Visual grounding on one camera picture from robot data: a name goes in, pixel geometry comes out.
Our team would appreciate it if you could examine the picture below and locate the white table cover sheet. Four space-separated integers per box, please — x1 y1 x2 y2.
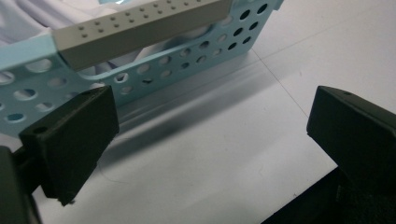
0 0 396 224

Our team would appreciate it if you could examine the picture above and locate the light blue perforated plastic basket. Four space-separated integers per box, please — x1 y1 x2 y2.
0 0 285 138

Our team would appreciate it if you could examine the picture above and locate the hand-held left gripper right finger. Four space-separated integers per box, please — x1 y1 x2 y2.
306 85 396 188

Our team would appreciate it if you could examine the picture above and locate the white cloth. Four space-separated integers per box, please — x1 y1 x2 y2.
0 0 216 76

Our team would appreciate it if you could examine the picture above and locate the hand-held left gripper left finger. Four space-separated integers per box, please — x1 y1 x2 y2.
18 85 120 207

